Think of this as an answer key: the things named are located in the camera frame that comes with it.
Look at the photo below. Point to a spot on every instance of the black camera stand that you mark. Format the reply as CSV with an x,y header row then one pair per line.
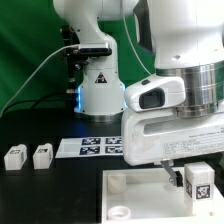
x,y
75,64

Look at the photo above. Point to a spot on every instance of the white square tabletop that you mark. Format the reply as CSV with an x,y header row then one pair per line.
x,y
146,196

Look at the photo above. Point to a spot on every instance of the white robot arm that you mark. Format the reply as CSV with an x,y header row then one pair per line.
x,y
185,36

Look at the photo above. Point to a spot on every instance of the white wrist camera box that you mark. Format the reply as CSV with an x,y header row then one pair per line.
x,y
155,92

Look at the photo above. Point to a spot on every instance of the white sheet with tags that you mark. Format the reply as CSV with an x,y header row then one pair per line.
x,y
89,147

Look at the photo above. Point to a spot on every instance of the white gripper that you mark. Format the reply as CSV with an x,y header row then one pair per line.
x,y
155,136

